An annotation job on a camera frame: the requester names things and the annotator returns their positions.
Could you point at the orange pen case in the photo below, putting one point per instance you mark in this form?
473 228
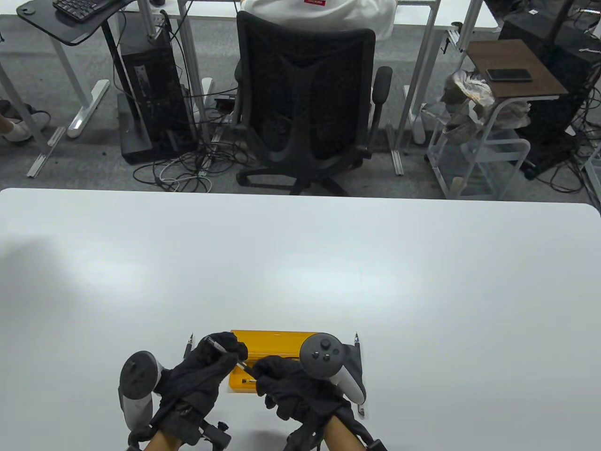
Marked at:
272 345

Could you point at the white metal cart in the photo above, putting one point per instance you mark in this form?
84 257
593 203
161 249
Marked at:
497 143

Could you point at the black power adapter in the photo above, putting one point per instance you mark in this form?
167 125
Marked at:
225 99

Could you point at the white plastic bag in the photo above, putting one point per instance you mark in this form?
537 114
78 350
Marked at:
514 112

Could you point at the person's left hand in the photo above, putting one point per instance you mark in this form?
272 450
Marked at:
192 385

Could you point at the person's right hand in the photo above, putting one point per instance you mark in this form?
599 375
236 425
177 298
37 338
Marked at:
291 390

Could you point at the white desk leg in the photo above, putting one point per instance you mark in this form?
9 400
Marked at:
44 153
89 108

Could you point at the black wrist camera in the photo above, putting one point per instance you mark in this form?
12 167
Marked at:
217 434

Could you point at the person's right forearm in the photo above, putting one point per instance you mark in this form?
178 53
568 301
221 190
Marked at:
340 437

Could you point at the black equipment box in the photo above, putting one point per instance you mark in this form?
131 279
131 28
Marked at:
577 51

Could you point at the black mesh office chair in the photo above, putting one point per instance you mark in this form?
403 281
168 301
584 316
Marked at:
305 94

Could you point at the grey white hand controller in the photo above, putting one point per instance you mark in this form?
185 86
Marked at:
138 373
321 354

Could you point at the black keyboard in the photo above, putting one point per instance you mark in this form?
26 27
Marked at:
80 8

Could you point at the black wrist sensor box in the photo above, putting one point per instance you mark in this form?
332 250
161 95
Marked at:
375 446

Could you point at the black computer tower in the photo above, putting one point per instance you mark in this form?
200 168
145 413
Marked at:
155 89

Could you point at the white desk with metal legs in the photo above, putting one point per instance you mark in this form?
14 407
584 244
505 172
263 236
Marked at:
446 16

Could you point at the black standing desk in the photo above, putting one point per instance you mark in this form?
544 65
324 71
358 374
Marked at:
47 26

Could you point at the black smartphone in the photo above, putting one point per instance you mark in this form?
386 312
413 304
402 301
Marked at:
509 75

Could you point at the brown side table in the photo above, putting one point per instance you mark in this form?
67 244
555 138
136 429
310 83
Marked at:
516 56

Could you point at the crumpled grey plastic bag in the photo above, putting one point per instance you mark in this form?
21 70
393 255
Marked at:
469 87

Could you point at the person's left forearm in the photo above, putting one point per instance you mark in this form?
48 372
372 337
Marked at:
162 444

